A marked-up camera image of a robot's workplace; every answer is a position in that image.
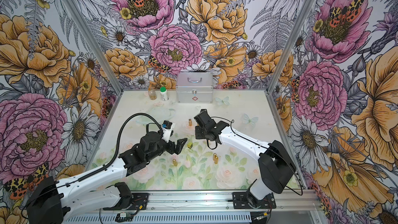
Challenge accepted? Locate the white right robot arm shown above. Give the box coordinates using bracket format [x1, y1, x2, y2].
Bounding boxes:
[194, 109, 296, 208]

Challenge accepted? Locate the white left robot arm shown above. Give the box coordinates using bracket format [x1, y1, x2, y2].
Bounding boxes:
[27, 131, 187, 224]

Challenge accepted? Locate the gold lipstick pair lower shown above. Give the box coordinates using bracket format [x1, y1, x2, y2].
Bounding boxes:
[213, 153, 219, 164]

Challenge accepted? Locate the white bottle green cap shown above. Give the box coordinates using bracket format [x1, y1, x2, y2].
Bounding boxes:
[160, 87, 169, 101]

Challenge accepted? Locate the silver aluminium first aid case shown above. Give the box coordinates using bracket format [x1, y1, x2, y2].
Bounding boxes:
[176, 72, 214, 103]

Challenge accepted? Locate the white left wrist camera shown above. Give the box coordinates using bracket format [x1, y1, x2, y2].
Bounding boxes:
[162, 120, 175, 143]

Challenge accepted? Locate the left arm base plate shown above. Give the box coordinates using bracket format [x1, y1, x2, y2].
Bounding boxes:
[103, 193, 149, 211]

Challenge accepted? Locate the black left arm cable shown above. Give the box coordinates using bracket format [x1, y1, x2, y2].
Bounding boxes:
[77, 112, 164, 183]

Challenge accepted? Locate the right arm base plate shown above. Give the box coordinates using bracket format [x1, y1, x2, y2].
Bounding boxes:
[232, 191, 276, 210]

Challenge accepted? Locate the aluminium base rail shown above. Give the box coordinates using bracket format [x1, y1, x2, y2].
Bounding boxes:
[68, 190, 327, 224]

